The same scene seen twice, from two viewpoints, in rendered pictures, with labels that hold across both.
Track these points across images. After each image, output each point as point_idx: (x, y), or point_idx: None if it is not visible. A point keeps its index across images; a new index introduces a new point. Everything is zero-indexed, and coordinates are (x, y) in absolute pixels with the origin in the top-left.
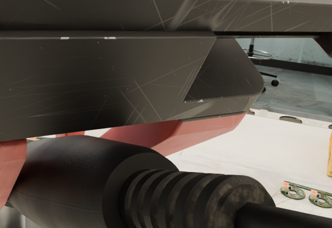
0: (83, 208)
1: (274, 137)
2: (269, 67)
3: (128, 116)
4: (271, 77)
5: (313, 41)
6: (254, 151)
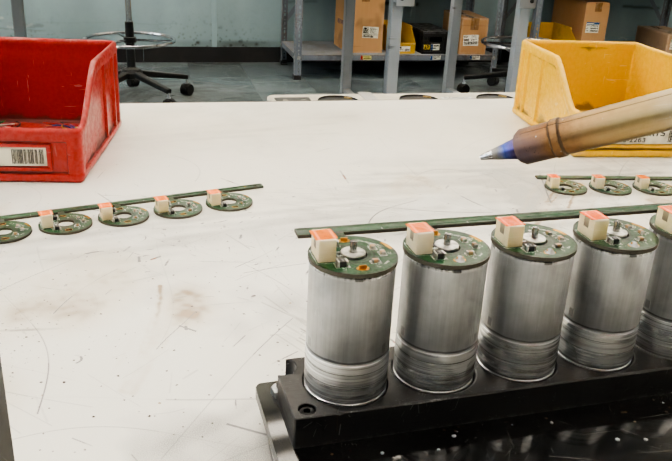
0: None
1: (440, 124)
2: (163, 63)
3: None
4: (175, 80)
5: (231, 3)
6: (441, 148)
